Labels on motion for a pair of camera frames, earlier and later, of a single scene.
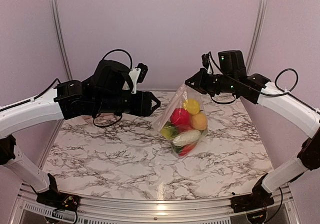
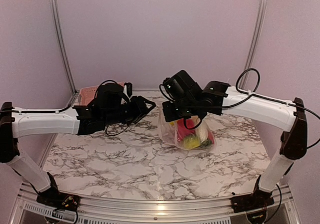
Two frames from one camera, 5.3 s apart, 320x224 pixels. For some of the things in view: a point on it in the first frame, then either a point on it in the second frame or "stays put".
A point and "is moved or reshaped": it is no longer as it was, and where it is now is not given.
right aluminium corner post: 254,45 stays put
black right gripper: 199,82 → 169,116
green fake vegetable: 177,149 → 206,143
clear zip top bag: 183,123 is moved or reshaped
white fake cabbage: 186,137 → 206,126
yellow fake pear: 168,132 → 191,142
